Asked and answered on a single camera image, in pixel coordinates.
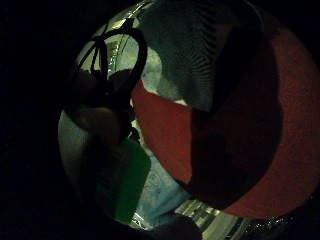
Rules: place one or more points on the red fabric round object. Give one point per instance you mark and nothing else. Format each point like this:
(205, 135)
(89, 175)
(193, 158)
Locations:
(166, 130)

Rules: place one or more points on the the person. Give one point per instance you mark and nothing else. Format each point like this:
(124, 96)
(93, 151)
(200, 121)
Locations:
(131, 180)

